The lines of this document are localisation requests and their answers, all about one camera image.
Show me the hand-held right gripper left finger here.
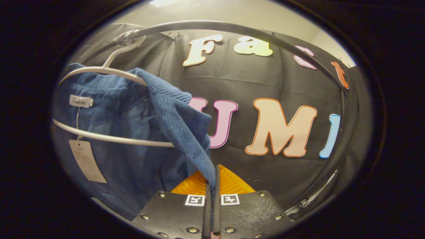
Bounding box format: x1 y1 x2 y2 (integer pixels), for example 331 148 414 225
131 164 213 239

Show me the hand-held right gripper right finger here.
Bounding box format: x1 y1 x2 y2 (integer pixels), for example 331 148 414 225
214 164 294 239

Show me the blue corduroy shirt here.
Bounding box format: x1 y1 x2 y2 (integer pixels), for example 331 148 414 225
53 63 218 221

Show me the white taped clothes hanger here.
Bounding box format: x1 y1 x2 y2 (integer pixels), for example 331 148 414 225
53 32 175 148

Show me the black clothes rack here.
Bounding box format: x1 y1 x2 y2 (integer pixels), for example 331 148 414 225
81 20 361 216

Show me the black tripod stand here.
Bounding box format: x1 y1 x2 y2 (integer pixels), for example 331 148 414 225
287 171 337 214

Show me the black backdrop cloth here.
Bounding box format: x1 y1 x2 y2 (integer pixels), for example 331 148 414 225
66 23 372 213

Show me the grey tape wrap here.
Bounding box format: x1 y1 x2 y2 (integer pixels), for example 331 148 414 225
113 29 146 47

